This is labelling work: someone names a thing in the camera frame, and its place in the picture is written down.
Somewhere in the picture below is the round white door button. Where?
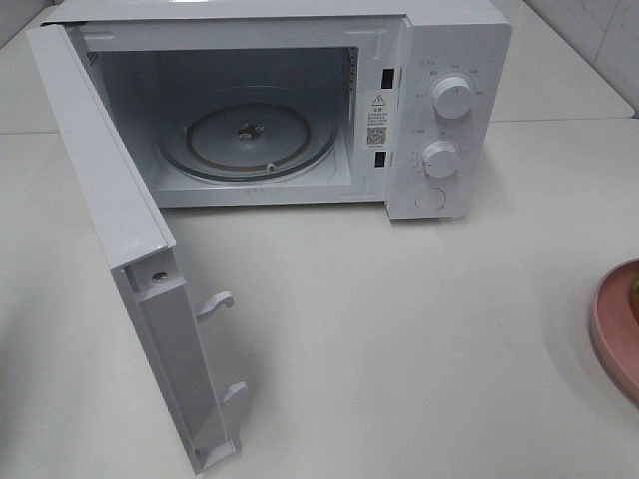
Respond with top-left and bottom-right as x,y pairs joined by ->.
415,188 -> 446,213

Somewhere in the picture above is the white microwave knob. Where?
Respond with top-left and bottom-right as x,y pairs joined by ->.
432,74 -> 473,120
422,141 -> 461,179

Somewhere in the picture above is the white microwave door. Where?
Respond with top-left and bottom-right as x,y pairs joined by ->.
27,24 -> 247,474

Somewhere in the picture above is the pink round plate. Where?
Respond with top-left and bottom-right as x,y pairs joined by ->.
589,259 -> 638,405

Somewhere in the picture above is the burger with sesame-free bun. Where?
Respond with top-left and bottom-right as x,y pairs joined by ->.
630,277 -> 639,318

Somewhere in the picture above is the glass microwave turntable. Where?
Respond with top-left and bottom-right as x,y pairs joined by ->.
160,86 -> 338,183

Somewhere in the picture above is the white microwave oven body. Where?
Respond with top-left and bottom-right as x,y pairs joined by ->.
37,1 -> 511,220

